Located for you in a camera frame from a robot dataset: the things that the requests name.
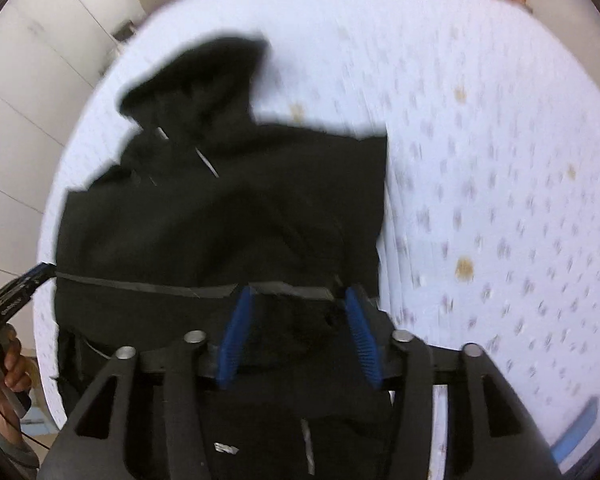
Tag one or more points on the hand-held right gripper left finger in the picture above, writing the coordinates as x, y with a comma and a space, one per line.
234, 332

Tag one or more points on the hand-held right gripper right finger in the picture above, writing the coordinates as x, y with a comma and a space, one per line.
362, 332

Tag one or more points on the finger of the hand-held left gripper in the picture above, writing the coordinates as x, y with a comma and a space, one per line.
36, 276

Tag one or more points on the black hooded jacket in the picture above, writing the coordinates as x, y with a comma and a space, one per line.
220, 200

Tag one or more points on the person's left forearm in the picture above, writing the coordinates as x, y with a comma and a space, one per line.
5, 432

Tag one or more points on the person's left hand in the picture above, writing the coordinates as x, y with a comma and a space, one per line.
16, 365

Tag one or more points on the white patterned bed sheet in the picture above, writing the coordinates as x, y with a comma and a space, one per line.
490, 170

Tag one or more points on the blue strip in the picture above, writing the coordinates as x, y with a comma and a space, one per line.
577, 427

